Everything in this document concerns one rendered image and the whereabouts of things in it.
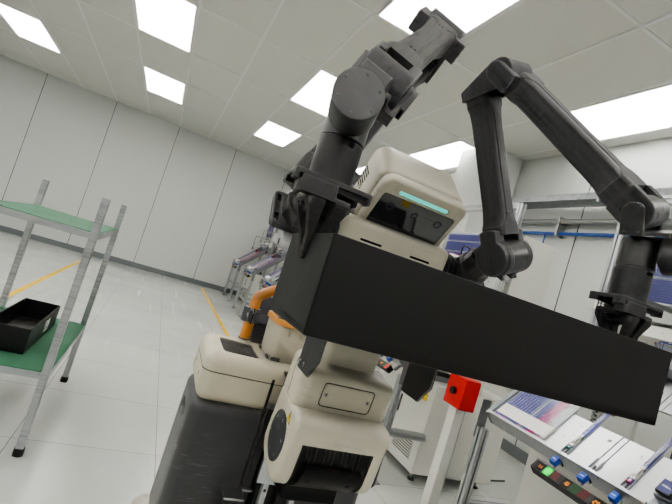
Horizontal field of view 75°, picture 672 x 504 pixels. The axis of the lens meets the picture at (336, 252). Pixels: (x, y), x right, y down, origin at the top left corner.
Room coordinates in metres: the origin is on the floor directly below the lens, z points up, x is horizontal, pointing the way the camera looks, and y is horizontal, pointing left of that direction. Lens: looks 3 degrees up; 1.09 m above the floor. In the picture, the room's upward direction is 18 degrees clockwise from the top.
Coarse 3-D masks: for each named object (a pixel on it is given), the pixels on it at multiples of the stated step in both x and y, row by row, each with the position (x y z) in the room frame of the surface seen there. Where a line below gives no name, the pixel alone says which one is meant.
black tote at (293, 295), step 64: (320, 256) 0.48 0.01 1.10; (384, 256) 0.48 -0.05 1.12; (320, 320) 0.46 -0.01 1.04; (384, 320) 0.49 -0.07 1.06; (448, 320) 0.51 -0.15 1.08; (512, 320) 0.55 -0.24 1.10; (576, 320) 0.58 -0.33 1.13; (512, 384) 0.55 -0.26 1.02; (576, 384) 0.59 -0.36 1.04; (640, 384) 0.63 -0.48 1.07
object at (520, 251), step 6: (504, 240) 0.93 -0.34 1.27; (510, 240) 0.94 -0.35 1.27; (516, 240) 0.95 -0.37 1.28; (516, 246) 0.92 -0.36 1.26; (522, 246) 0.93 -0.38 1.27; (474, 252) 0.99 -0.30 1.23; (516, 252) 0.91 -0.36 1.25; (522, 252) 0.93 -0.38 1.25; (516, 258) 0.91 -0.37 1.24; (522, 258) 0.92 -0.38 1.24; (528, 258) 0.94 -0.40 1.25; (516, 264) 0.92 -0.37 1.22; (522, 264) 0.93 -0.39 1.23; (516, 270) 0.94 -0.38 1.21; (510, 276) 0.96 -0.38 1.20; (516, 276) 0.97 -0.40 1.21
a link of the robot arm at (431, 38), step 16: (416, 16) 0.78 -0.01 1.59; (432, 16) 0.77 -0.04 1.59; (416, 32) 0.66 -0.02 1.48; (432, 32) 0.69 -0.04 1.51; (448, 32) 0.75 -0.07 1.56; (384, 48) 0.54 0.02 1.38; (400, 48) 0.57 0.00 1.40; (416, 48) 0.60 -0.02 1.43; (432, 48) 0.65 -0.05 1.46; (448, 48) 0.79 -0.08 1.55; (384, 64) 0.52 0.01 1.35; (400, 64) 0.54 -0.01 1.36; (416, 64) 0.56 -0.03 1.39; (400, 80) 0.52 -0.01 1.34; (416, 80) 0.55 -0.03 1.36; (400, 96) 0.53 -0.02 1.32
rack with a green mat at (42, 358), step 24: (24, 216) 1.72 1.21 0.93; (48, 216) 1.89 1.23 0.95; (72, 216) 2.45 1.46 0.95; (96, 216) 1.80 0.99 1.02; (120, 216) 2.62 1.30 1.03; (24, 240) 2.46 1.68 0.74; (96, 240) 1.83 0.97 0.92; (72, 288) 1.81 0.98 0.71; (96, 288) 2.62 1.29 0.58; (48, 336) 2.24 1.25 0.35; (72, 336) 2.36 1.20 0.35; (0, 360) 1.79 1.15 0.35; (24, 360) 1.86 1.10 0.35; (48, 360) 1.81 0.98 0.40; (72, 360) 2.62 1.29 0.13; (24, 432) 1.81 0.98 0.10
